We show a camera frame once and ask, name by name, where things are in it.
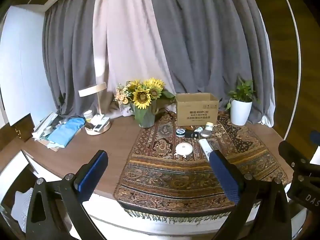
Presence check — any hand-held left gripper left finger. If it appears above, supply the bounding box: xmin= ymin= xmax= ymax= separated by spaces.
xmin=26 ymin=150 xmax=109 ymax=240

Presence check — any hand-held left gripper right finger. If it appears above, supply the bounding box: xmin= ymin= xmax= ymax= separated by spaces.
xmin=209 ymin=150 xmax=292 ymax=240

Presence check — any long white remote control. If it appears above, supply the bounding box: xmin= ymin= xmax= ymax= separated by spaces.
xmin=198 ymin=139 xmax=214 ymax=156

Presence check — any white round device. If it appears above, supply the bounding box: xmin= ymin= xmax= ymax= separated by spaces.
xmin=174 ymin=142 xmax=193 ymax=157

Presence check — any brown cardboard box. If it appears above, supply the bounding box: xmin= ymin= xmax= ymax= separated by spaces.
xmin=176 ymin=93 xmax=219 ymax=127

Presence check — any white desk lamp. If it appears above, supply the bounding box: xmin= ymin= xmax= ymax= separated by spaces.
xmin=79 ymin=82 xmax=111 ymax=136

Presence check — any patterned fringed table runner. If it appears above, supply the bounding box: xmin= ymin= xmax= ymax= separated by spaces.
xmin=113 ymin=111 xmax=289 ymax=224

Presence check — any blue cloth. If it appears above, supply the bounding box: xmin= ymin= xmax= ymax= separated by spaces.
xmin=47 ymin=117 xmax=85 ymax=147

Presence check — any green plant in white pot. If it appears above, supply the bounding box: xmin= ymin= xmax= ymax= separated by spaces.
xmin=226 ymin=76 xmax=260 ymax=126

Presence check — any stack of papers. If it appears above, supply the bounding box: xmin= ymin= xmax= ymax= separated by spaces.
xmin=32 ymin=112 xmax=66 ymax=152

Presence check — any white striped cloth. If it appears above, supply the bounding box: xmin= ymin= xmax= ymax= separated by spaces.
xmin=14 ymin=187 xmax=34 ymax=232

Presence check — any grey-green flower vase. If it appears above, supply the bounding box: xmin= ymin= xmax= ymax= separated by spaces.
xmin=134 ymin=100 xmax=157 ymax=128

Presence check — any sunflower bouquet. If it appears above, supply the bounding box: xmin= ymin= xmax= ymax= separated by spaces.
xmin=114 ymin=78 xmax=175 ymax=110

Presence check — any grey curtain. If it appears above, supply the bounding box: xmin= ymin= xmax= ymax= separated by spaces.
xmin=42 ymin=0 xmax=109 ymax=117
xmin=147 ymin=0 xmax=275 ymax=128

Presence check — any white cabinet door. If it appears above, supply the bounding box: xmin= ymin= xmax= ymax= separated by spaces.
xmin=0 ymin=5 xmax=58 ymax=126

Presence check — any pale pink curtain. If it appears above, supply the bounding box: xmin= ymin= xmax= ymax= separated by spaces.
xmin=94 ymin=0 xmax=175 ymax=120

